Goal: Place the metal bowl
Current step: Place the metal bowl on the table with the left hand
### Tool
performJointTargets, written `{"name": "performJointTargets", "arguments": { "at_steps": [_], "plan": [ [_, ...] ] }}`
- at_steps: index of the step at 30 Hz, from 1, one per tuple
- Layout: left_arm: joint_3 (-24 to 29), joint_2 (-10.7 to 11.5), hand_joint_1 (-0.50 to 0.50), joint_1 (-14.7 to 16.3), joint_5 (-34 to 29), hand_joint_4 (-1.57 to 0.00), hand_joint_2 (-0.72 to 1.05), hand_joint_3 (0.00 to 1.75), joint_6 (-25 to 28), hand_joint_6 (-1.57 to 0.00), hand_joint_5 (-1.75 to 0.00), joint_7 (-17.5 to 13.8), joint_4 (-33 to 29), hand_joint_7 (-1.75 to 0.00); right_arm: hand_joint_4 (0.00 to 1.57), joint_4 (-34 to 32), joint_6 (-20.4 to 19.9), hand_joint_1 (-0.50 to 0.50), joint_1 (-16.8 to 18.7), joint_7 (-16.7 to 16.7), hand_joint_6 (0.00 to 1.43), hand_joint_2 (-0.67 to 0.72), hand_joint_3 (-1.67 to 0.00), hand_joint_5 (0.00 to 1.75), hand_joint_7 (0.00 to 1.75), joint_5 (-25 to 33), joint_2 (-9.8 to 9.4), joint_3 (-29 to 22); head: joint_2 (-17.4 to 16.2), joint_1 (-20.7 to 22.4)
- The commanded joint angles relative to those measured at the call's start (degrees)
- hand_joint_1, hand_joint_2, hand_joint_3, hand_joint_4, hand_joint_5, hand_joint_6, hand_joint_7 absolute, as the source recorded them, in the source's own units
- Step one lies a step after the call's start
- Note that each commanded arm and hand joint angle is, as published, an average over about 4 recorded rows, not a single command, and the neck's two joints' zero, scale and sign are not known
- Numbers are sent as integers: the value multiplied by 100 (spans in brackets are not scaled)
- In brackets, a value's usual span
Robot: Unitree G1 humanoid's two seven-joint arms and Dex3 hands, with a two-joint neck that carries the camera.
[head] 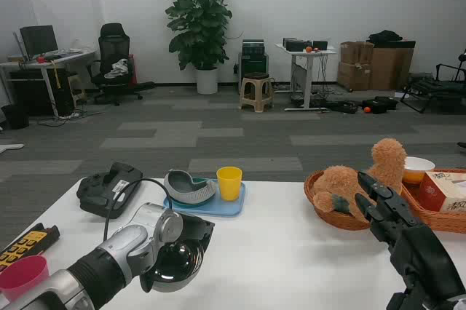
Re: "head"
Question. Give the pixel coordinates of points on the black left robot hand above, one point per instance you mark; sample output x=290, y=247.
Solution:
x=196, y=230

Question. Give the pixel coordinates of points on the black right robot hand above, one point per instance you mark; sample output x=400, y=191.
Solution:
x=418, y=248

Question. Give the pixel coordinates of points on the shiny metal bowl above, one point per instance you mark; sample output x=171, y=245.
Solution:
x=174, y=270

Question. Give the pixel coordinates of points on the white bowl with orange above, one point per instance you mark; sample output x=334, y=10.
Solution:
x=418, y=168

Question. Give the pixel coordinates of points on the rectangular wicker basket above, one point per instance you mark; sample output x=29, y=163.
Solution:
x=437, y=221

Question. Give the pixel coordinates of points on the blue plastic tray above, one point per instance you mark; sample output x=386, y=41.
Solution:
x=222, y=208

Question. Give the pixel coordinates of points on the yellow plastic cup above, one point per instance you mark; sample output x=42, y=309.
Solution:
x=229, y=184

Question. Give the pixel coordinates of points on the red white tissue box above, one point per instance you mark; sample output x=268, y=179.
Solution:
x=437, y=193

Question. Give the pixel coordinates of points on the round wicker basket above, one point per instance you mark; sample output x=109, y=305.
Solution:
x=338, y=219

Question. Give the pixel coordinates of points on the brown plush toy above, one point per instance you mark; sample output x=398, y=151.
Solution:
x=342, y=186

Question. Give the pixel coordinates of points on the black charger dock device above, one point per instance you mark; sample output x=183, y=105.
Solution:
x=94, y=193

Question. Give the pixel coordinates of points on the black floor cases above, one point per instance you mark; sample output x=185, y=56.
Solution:
x=380, y=104

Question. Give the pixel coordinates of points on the white plant pot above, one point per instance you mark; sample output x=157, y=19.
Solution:
x=207, y=80

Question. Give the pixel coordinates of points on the beige plastic stool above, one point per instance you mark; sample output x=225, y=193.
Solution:
x=256, y=90

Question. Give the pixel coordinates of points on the flat black floor bag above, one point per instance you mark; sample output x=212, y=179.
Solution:
x=344, y=107

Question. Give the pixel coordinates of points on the black folding chair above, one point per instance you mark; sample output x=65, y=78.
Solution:
x=429, y=88

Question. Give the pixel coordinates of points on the yellow black remote controller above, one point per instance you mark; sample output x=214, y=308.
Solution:
x=25, y=244

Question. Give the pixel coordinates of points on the black equipment stack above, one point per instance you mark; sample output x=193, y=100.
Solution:
x=253, y=60

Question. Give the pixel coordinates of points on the white grey cloth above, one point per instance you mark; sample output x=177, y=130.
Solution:
x=118, y=69

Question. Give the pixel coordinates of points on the pink plastic cup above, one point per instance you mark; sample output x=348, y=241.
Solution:
x=22, y=277

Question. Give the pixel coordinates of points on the large cardboard box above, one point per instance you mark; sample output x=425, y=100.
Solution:
x=391, y=68

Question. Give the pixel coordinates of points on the stacked small cardboard boxes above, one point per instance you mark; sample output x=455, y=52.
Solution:
x=355, y=66

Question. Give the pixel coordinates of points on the small white standing desk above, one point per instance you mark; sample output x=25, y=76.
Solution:
x=307, y=70

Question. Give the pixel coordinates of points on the black mesh office chair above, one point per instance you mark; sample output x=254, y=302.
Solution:
x=114, y=44

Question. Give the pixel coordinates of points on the black boxes on desk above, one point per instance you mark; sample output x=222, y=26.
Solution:
x=296, y=45

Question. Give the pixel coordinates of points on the black trash bin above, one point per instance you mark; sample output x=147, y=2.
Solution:
x=15, y=117

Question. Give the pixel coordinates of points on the black under-desk cabinet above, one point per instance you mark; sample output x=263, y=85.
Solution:
x=32, y=91

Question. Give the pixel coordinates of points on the large green potted plant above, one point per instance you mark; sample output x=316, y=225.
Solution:
x=198, y=15

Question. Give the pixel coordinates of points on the white office desk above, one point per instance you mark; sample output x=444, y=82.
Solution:
x=65, y=57

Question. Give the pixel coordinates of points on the black computer monitor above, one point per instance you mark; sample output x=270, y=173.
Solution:
x=38, y=40

